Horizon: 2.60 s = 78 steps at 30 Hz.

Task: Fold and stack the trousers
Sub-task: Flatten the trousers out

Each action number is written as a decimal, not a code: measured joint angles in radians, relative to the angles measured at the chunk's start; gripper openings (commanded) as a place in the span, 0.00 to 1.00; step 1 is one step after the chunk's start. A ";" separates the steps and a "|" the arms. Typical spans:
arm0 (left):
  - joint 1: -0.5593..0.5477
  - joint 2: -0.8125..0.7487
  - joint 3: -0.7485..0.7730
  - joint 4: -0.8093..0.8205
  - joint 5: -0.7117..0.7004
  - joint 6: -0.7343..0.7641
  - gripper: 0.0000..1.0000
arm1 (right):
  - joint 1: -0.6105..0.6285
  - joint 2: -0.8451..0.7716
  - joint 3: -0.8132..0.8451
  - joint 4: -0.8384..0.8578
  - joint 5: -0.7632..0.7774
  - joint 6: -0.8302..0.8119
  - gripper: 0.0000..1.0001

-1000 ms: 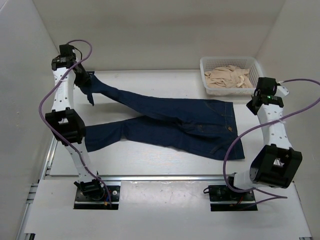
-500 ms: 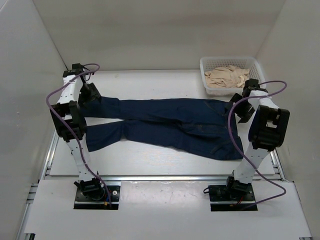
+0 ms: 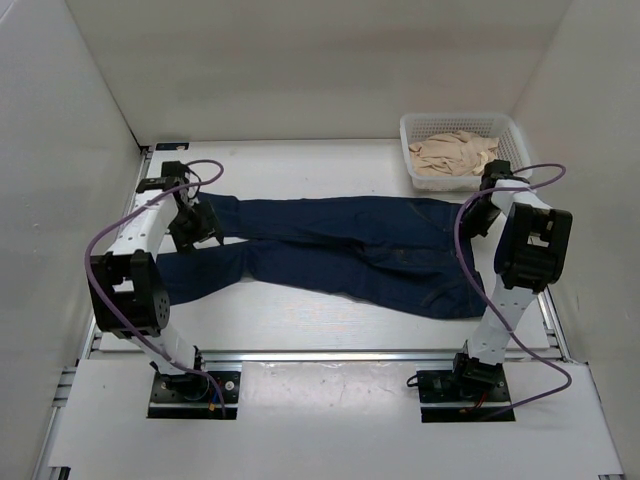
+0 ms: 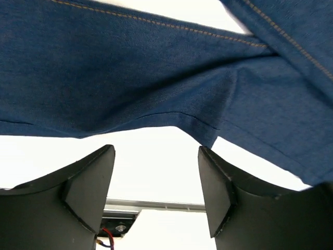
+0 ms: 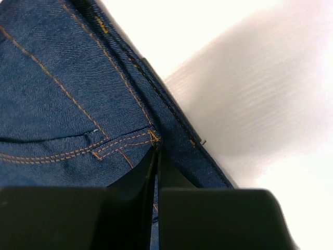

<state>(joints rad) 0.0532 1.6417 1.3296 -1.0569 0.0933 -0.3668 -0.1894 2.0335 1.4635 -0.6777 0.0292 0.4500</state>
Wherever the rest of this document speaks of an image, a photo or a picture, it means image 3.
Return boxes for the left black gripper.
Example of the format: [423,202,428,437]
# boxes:
[168,199,225,259]

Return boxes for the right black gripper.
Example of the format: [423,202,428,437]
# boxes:
[459,194,502,241]

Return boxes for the dark blue denim trousers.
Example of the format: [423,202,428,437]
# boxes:
[156,194,486,320]

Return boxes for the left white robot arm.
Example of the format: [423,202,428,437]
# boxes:
[84,161,224,400]

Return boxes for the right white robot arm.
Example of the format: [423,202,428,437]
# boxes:
[449,160,573,400]

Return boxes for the beige trousers in basket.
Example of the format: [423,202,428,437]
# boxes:
[408,130,500,177]

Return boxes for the white plastic mesh basket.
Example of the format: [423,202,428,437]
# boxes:
[399,112,531,192]

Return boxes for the blue label sticker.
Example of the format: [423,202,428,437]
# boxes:
[155,142,190,151]

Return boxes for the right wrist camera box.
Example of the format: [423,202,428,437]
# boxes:
[481,159,514,190]

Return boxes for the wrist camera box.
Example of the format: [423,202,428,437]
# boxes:
[161,161,191,183]
[481,159,514,190]

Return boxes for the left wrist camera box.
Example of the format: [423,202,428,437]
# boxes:
[161,161,191,183]

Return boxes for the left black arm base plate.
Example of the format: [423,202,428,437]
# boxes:
[147,370,241,420]

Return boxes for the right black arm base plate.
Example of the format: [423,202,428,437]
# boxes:
[406,370,515,424]

